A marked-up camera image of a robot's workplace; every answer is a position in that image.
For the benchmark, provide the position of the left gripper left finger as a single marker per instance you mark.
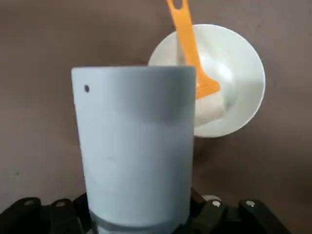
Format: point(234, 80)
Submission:
point(48, 219)

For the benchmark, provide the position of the glass oil pot white cap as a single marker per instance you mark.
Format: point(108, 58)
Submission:
point(134, 146)

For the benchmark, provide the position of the small white bowl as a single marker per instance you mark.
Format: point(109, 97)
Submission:
point(243, 73)

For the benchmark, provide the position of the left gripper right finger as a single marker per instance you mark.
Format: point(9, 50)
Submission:
point(231, 219)

